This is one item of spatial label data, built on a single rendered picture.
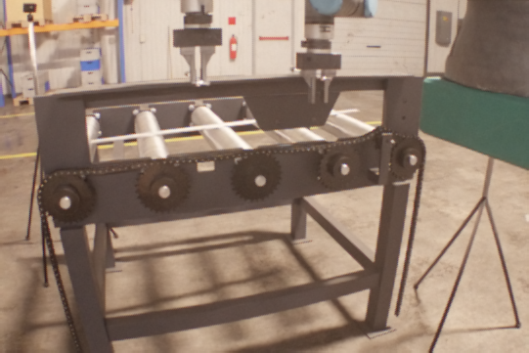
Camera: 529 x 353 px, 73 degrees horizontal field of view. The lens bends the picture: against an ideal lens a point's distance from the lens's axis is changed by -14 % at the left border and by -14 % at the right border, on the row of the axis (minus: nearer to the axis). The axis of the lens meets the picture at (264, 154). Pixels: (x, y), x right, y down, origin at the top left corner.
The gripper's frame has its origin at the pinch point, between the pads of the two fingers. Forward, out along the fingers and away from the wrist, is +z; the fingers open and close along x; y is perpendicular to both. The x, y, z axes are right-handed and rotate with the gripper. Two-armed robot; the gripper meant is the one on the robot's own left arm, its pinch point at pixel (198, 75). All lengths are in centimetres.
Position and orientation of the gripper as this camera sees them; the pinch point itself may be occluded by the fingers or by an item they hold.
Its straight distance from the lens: 115.1
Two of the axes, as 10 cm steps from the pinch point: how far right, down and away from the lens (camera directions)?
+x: -9.4, 1.0, -3.1
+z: 0.0, 9.5, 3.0
